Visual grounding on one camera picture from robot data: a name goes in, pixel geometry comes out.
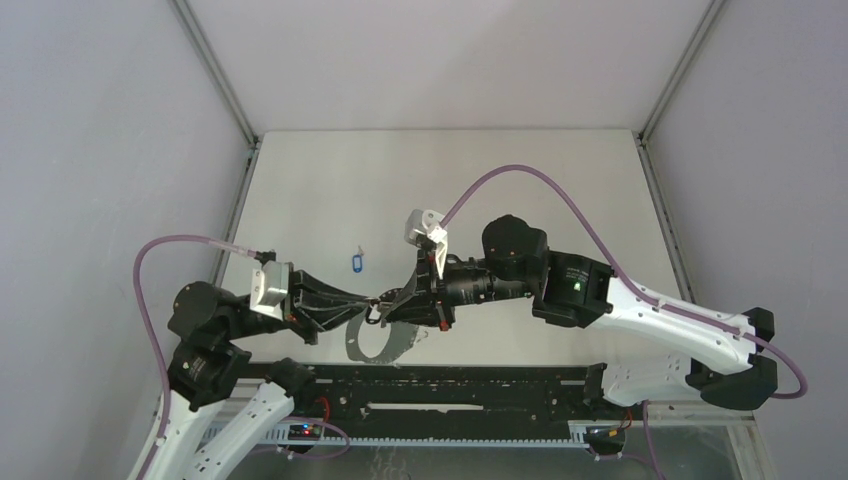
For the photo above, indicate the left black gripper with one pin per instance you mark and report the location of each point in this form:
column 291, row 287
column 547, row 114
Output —
column 305, row 308

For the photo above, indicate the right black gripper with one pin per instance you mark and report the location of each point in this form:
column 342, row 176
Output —
column 434, row 306

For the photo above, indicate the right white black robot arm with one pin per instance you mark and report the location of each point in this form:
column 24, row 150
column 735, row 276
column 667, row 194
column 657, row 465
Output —
column 716, row 357

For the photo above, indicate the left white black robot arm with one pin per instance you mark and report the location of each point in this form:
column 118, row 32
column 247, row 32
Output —
column 206, row 365

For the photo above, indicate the key with blue tag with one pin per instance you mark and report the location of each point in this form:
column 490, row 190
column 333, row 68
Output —
column 357, row 261

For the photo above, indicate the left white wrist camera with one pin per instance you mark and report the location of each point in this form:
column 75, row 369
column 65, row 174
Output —
column 270, row 288

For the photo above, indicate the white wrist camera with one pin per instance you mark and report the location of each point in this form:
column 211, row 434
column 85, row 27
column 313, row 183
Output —
column 270, row 288
column 423, row 229

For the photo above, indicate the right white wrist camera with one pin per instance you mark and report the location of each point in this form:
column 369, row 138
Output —
column 423, row 229

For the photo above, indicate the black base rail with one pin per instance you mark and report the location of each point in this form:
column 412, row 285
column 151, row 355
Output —
column 465, row 402

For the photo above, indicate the grey cable duct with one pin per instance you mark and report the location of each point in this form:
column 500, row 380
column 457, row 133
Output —
column 282, row 435

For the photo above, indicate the left aluminium frame post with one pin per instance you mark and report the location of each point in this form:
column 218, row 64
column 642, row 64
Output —
column 198, row 39

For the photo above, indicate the aluminium frame post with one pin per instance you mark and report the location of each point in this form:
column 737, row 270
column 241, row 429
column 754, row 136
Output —
column 198, row 39
column 683, row 65

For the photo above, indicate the right aluminium frame post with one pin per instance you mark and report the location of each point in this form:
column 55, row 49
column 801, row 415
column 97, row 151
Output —
column 683, row 65

